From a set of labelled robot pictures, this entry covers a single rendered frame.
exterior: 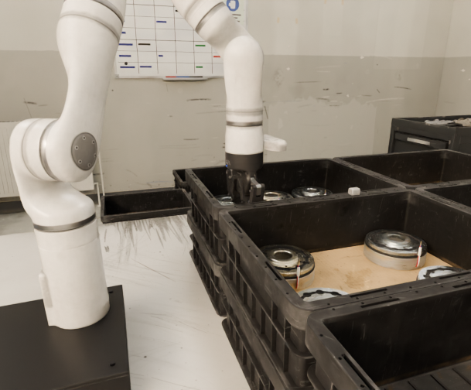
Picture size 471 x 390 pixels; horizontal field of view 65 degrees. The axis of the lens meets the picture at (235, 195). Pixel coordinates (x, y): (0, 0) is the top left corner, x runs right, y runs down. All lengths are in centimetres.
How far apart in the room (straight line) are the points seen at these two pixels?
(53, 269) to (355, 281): 47
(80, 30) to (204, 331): 53
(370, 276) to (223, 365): 28
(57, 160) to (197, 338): 38
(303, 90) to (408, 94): 132
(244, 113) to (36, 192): 36
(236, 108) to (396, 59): 397
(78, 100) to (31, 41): 298
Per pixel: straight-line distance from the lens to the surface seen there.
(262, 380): 55
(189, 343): 70
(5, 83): 359
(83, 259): 63
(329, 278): 64
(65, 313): 68
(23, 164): 60
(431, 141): 221
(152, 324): 75
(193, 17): 71
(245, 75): 68
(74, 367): 62
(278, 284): 42
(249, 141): 70
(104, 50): 64
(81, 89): 60
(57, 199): 63
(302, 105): 399
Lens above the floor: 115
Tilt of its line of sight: 18 degrees down
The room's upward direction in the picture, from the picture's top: straight up
